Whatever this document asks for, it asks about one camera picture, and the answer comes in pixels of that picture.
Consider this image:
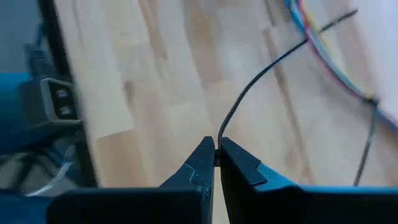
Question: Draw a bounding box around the black cable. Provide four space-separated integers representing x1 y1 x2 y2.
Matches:
216 8 359 167
353 96 381 187

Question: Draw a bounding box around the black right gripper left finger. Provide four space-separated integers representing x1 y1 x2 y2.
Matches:
46 136 216 224

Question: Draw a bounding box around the grey metal corner bracket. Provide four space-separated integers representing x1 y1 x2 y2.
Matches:
39 77 82 125

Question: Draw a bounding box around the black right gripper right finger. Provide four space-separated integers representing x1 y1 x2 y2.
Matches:
220 136 398 224

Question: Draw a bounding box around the multicoloured wire bundle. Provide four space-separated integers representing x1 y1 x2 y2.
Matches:
283 0 398 134

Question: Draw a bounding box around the black aluminium table frame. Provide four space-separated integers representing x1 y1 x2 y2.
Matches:
36 0 100 189

